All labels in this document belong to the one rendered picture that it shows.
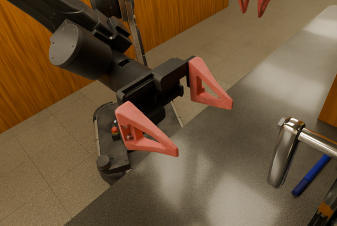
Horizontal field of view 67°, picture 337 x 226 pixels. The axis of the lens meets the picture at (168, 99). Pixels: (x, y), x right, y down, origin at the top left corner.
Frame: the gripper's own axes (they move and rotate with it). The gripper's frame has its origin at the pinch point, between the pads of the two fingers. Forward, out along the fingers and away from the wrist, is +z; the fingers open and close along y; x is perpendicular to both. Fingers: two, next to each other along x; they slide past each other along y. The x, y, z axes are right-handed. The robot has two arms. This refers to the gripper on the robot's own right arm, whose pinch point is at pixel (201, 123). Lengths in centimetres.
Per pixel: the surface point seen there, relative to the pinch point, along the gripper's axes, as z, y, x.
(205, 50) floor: -134, 164, 114
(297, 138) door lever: 10.0, 0.1, -5.1
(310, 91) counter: 0.3, 40.5, 20.7
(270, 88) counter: -7.5, 35.6, 20.7
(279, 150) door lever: 9.0, -0.1, -2.8
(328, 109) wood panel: 6.5, 32.4, 17.1
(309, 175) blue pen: 10.1, 17.0, 19.7
